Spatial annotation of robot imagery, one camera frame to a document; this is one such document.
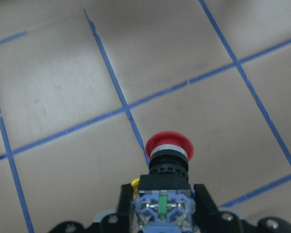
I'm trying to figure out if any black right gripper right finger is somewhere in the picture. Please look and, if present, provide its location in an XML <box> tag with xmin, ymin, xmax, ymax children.
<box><xmin>194</xmin><ymin>184</ymin><xmax>220</xmax><ymax>233</ymax></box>

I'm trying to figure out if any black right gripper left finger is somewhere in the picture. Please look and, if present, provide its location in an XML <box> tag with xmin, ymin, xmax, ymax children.
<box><xmin>116</xmin><ymin>183</ymin><xmax>133</xmax><ymax>233</ymax></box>

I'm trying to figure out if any red emergency stop button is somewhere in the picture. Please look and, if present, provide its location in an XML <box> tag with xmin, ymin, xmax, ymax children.
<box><xmin>131</xmin><ymin>131</ymin><xmax>198</xmax><ymax>233</ymax></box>

